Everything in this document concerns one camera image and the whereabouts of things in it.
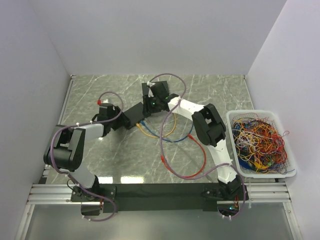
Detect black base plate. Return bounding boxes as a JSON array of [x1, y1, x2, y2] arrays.
[[70, 183, 249, 216]]

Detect aluminium rail frame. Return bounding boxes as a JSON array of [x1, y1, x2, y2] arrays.
[[17, 84, 302, 240]]

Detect black Mercury network switch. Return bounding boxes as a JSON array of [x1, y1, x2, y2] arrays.
[[141, 80, 170, 96]]

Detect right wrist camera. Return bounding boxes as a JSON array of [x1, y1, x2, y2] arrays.
[[146, 81, 155, 97]]

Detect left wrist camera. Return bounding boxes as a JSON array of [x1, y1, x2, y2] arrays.
[[97, 99, 113, 108]]

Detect blue ethernet cable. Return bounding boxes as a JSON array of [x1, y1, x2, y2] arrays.
[[141, 119, 196, 143]]

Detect tangled colourful wires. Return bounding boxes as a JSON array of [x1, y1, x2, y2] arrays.
[[230, 112, 296, 176]]

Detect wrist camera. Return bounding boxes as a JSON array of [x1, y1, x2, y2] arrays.
[[97, 99, 113, 108], [146, 81, 155, 97]]

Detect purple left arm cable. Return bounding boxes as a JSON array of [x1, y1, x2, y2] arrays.
[[49, 91, 123, 222]]

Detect yellow ethernet cable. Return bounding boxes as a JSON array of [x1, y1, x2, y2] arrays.
[[136, 112, 177, 139]]

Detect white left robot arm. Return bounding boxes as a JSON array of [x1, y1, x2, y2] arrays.
[[43, 103, 130, 201]]

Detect black TP-Link network switch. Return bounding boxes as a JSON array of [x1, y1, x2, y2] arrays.
[[124, 102, 145, 130]]

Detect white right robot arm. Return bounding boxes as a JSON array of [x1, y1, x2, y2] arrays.
[[141, 82, 242, 200]]

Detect red ethernet cable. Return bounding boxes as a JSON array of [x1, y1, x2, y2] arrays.
[[159, 134, 207, 179]]

